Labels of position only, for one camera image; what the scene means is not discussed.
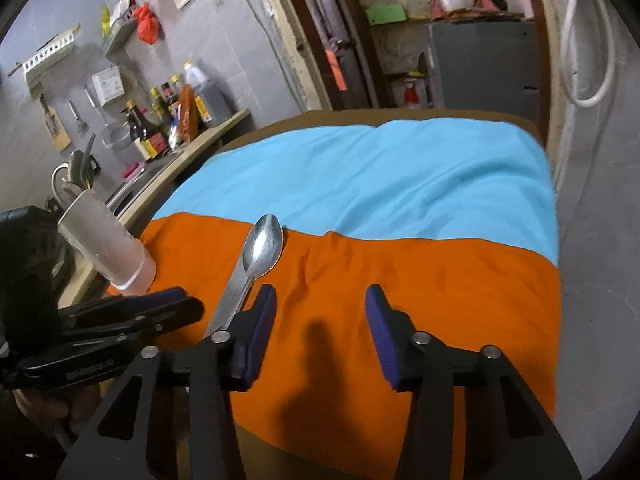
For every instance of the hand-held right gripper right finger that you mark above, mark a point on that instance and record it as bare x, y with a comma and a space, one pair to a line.
380, 340

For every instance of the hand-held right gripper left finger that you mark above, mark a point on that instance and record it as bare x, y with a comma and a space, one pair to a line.
260, 332

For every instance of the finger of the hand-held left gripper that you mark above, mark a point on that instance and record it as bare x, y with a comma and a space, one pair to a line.
150, 300
170, 317

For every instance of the clear plastic tumbler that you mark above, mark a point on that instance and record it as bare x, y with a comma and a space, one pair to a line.
105, 245

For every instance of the large metal spoon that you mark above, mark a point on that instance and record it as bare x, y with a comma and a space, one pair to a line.
262, 250

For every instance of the person's left hand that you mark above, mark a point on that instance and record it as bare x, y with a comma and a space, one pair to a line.
55, 405

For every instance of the orange cloth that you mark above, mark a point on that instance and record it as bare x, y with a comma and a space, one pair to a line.
425, 280

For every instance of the wooden cutting board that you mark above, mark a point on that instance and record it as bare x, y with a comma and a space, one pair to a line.
56, 127

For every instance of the metal strainer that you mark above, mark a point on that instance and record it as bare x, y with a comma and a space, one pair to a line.
116, 135

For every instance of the light blue cloth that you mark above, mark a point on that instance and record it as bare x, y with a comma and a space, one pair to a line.
375, 180

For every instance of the dark soy sauce bottle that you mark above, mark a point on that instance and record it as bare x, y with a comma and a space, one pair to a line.
137, 135
156, 137

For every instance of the grey oil jug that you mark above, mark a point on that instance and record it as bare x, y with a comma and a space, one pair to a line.
207, 92

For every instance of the red plastic bag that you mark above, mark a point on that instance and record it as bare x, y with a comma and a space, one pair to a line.
148, 22

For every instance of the grey cabinet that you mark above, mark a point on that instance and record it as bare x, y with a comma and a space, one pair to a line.
485, 65

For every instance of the green box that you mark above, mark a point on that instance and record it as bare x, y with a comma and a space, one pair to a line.
385, 14

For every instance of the metal pot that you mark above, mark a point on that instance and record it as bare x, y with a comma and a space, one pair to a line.
454, 1

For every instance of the pink cloth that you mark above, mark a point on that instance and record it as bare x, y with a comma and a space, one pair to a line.
487, 2

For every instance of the white wall box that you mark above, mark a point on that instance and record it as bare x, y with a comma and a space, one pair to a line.
108, 85

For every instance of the white wall rack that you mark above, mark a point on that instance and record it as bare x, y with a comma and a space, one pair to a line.
50, 55

